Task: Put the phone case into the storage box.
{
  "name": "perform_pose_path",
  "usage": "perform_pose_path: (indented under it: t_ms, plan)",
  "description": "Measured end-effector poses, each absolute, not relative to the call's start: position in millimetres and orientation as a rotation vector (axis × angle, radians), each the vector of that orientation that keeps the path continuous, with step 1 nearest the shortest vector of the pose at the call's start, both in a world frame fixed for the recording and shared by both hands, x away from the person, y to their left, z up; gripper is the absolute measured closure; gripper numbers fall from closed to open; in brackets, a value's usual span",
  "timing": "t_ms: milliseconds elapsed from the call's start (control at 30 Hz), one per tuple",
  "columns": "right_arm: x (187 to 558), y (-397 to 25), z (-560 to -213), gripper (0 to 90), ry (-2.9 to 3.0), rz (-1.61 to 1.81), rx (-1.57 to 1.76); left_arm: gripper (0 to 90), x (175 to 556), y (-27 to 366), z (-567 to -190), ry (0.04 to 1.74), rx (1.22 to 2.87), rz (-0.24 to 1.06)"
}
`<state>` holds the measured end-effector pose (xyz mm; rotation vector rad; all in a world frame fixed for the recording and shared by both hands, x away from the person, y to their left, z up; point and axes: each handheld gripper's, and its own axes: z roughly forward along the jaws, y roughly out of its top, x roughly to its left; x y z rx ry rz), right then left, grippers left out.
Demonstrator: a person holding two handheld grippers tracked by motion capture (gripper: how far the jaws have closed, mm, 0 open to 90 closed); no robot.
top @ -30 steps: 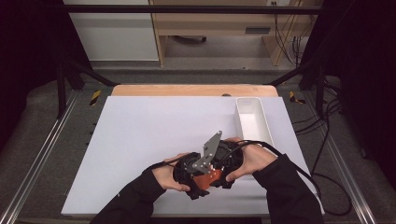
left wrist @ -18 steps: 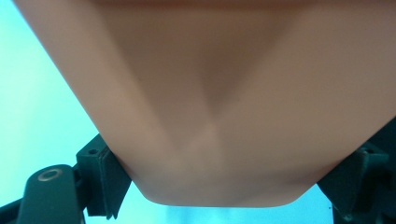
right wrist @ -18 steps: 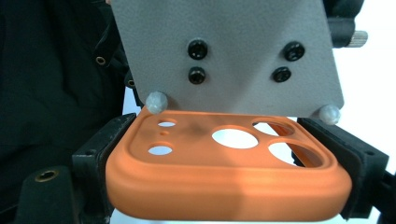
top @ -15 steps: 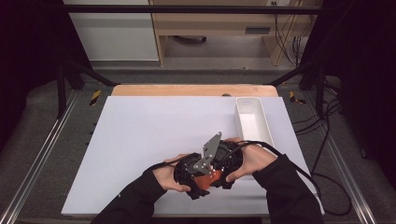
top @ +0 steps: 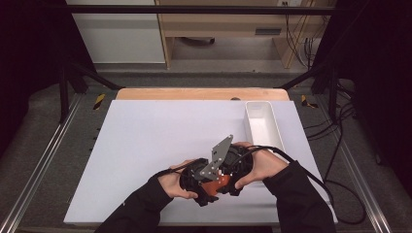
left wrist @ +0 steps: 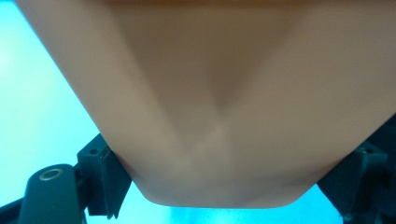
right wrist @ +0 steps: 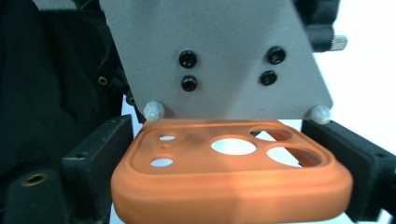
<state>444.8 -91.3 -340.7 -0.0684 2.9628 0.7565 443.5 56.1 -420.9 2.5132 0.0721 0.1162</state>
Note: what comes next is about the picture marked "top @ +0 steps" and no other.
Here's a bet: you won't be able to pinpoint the person's right hand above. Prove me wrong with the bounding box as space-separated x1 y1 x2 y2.
233 141 290 190

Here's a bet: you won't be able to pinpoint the white plastic bin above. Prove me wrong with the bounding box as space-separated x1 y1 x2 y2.
244 100 290 165

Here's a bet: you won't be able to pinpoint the white cabinet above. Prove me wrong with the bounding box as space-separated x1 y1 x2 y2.
65 0 167 65

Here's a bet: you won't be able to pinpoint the black metal stand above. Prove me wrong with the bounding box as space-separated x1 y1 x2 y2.
57 57 125 124
275 59 340 123

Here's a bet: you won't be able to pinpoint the dark curtain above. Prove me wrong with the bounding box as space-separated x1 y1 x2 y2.
0 0 96 158
315 0 412 197

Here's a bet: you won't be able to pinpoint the yellow black tape marker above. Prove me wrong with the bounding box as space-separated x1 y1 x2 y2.
92 93 107 112
300 94 319 110

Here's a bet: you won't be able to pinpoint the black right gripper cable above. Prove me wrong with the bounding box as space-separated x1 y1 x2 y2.
237 120 368 226

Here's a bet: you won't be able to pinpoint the light wooden desk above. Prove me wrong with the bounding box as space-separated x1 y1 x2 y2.
154 0 332 70

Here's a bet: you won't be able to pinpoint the aluminium floor rail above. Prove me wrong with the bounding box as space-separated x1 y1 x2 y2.
0 92 83 233
314 92 394 233

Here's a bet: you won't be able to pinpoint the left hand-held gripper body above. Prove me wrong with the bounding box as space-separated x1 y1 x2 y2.
179 134 234 199

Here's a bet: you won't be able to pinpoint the orange phone case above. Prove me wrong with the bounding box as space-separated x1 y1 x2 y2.
201 174 232 197

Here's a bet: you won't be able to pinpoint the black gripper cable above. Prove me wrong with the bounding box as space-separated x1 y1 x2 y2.
156 159 208 180
237 120 368 226

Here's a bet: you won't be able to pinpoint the grey desk drawer handle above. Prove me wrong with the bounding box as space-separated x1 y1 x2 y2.
255 27 283 36

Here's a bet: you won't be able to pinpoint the person's left hand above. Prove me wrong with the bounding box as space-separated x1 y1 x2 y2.
156 159 199 200

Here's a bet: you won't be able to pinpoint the black horizontal bar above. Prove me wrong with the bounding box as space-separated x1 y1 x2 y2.
63 4 338 16

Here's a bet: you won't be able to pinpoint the wooden table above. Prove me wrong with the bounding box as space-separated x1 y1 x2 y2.
115 87 291 102

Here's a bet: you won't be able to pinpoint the hanging cables under desk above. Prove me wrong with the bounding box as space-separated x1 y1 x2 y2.
284 3 325 70

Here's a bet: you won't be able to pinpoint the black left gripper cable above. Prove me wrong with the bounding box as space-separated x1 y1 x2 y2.
156 159 208 180

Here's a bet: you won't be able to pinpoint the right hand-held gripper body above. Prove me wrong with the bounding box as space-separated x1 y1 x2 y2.
223 144 258 188

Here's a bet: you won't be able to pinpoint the bundle of black floor cables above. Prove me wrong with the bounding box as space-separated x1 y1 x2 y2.
303 79 358 142

